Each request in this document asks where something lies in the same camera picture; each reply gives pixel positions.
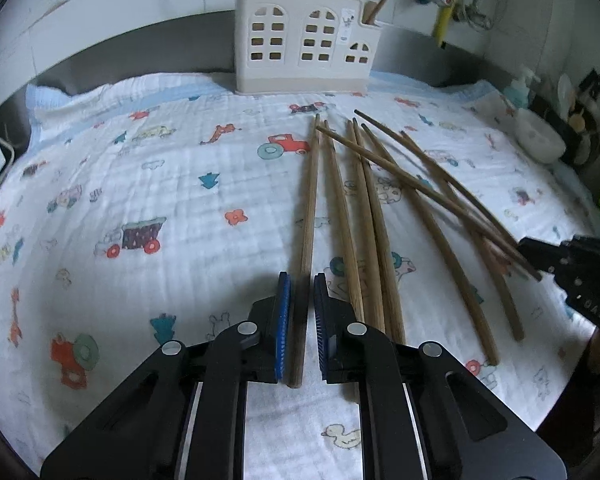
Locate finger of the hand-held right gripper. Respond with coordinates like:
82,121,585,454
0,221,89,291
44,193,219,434
518,236,569,282

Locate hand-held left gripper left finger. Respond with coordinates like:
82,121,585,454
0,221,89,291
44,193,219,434
40,271,292,480

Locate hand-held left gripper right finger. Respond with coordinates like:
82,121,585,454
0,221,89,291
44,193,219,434
312,271,567,480

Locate set of wooden chopsticks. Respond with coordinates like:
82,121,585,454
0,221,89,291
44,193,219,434
316,109,543,367

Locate white house-shaped utensil holder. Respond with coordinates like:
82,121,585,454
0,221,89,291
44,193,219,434
234,0,383,97

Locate rack with kitchen utensils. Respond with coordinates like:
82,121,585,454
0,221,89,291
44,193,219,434
530,67,600,171

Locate white ceramic bowl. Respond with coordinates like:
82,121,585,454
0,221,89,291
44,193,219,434
512,107,567,163

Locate blue soap pump bottle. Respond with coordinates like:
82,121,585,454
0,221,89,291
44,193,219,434
502,66,541,110

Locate white printed cartoon blanket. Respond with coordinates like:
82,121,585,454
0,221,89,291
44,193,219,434
0,71,600,480

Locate yellow gas hose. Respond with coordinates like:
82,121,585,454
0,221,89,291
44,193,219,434
432,0,473,50

